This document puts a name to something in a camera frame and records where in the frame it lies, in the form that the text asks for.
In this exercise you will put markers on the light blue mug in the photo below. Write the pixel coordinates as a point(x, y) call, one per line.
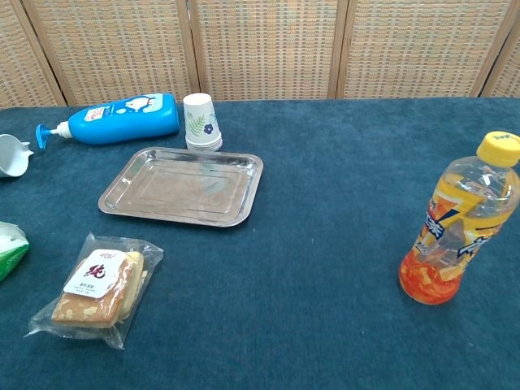
point(10, 156)

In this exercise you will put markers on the woven bamboo folding screen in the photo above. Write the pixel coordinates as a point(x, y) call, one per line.
point(264, 48)

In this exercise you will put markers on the clear snack packet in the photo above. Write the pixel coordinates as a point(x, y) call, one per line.
point(97, 292)

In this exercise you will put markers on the silver metal tray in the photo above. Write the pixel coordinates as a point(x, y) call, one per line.
point(178, 191)

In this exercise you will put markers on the dark blue tablecloth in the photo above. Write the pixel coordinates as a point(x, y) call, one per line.
point(325, 203)

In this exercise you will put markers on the green tissue pack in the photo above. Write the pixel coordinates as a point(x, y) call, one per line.
point(10, 252)

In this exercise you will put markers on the orange drink bottle yellow cap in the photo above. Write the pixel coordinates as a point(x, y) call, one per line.
point(447, 243)

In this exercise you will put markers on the blue lotion pump bottle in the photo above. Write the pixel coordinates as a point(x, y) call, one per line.
point(122, 122)

